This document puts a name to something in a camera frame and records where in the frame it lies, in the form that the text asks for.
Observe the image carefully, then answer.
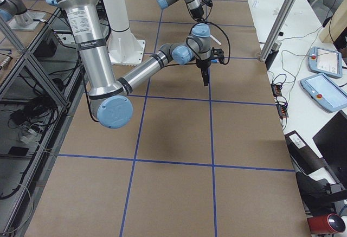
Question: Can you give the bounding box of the red cylinder bottle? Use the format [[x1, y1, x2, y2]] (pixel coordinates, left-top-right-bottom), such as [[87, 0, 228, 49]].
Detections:
[[307, 214, 346, 234]]

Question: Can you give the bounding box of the red white marker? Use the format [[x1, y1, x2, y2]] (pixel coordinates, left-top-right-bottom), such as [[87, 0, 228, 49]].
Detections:
[[210, 35, 222, 45]]

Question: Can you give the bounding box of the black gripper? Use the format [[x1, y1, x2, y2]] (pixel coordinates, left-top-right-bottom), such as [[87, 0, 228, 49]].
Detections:
[[196, 56, 212, 86], [191, 5, 204, 22]]

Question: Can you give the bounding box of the lower teach pendant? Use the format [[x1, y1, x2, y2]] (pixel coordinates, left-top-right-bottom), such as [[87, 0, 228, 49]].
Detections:
[[300, 73, 346, 113]]

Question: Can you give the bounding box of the black monitor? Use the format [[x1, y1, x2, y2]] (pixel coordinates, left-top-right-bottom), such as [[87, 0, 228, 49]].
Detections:
[[313, 111, 346, 188]]

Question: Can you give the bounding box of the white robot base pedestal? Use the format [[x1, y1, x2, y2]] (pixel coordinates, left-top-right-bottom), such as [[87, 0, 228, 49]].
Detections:
[[102, 0, 145, 65]]

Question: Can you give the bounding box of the teach pendant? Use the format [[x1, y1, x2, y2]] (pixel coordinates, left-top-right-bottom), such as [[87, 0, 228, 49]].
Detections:
[[300, 73, 346, 113], [308, 47, 343, 79]]

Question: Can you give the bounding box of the orange black adapter box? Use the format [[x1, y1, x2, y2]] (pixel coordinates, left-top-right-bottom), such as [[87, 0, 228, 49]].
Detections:
[[271, 84, 282, 97]]

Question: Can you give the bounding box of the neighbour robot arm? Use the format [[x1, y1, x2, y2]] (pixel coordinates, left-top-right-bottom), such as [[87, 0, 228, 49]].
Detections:
[[1, 0, 46, 31]]

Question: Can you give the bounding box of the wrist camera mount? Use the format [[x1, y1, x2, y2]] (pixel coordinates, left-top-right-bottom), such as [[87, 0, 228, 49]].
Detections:
[[201, 0, 213, 8], [211, 47, 225, 65]]

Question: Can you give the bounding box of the upper teach pendant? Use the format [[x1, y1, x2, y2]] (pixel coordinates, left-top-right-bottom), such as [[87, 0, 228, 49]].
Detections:
[[308, 47, 343, 79]]

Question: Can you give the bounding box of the aluminium frame post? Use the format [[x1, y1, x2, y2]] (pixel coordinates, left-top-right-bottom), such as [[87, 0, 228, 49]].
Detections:
[[259, 0, 296, 62]]

